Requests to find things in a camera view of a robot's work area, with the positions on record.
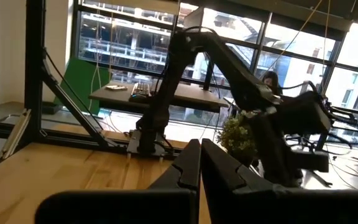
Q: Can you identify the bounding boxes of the person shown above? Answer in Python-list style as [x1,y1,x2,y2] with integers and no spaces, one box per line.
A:
[261,70,284,97]

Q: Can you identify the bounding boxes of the black office chair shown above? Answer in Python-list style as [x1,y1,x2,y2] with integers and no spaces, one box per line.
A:
[280,80,358,150]

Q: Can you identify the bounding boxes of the silver aluminium bracket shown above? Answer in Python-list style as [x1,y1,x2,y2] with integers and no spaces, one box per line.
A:
[0,108,33,160]

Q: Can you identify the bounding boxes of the black aluminium rig frame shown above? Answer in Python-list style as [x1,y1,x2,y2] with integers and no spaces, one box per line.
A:
[0,0,183,175]

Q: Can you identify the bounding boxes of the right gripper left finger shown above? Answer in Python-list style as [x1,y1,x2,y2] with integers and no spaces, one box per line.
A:
[34,139,201,224]

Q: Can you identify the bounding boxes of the black computer keyboard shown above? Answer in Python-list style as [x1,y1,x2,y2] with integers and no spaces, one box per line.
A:
[130,82,152,97]

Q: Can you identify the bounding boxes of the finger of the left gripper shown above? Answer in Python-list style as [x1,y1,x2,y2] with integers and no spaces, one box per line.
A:
[264,161,304,188]

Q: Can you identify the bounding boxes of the grey computer monitor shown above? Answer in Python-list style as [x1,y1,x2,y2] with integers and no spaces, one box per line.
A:
[183,6,205,30]

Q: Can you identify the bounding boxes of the black computer mouse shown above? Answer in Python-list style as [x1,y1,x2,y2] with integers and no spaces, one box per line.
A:
[128,94,149,103]

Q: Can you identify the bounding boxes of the small potted green plant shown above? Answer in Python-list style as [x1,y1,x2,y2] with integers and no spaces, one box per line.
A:
[216,114,259,167]

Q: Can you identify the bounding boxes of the green board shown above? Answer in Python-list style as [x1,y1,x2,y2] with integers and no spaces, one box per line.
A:
[53,57,111,116]

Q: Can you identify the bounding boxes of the dark standing desk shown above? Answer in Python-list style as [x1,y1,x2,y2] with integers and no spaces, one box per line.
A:
[88,81,229,114]

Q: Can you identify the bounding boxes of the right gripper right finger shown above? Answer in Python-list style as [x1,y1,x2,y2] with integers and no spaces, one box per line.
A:
[201,139,358,224]

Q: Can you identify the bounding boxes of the small black box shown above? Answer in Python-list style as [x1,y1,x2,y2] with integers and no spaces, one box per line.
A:
[42,101,62,115]

